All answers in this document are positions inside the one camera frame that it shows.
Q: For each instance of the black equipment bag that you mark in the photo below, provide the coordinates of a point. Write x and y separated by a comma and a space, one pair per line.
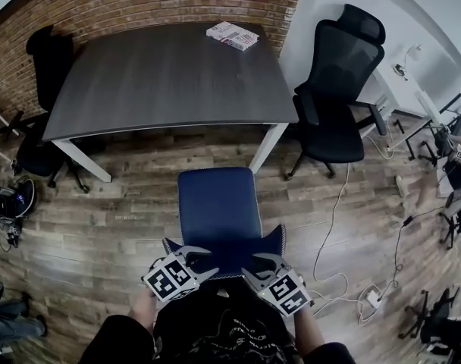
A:
14, 203

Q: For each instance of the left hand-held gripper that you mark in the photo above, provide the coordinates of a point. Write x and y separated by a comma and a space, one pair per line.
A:
166, 279

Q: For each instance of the black high-back office chair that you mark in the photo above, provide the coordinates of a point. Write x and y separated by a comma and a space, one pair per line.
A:
50, 59

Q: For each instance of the small black device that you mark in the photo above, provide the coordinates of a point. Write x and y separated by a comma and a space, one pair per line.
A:
13, 235

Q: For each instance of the white flat panel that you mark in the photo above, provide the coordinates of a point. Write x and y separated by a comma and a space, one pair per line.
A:
427, 106

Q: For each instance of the white desk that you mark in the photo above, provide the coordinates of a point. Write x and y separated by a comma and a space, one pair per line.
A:
401, 89

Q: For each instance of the person's left forearm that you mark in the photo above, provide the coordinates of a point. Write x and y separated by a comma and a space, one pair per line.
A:
143, 309

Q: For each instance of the person's black printed shirt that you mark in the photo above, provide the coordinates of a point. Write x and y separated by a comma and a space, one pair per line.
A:
223, 336

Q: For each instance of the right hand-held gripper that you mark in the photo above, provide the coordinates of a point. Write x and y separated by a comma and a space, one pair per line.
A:
287, 294

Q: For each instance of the dark wood table white legs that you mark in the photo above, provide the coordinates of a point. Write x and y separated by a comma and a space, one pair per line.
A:
170, 82

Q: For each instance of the striped cover book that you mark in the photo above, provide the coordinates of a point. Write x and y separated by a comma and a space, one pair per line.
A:
232, 35

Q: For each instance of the blue upholstered chair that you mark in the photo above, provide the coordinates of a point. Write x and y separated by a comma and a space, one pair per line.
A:
219, 203

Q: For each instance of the black mesh headrest office chair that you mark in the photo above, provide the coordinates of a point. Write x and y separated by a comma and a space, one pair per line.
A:
340, 70

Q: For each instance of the white power strip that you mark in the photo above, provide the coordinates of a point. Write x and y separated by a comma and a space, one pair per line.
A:
374, 297

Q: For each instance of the black-legged desk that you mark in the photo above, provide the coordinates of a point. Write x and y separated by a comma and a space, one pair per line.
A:
409, 147

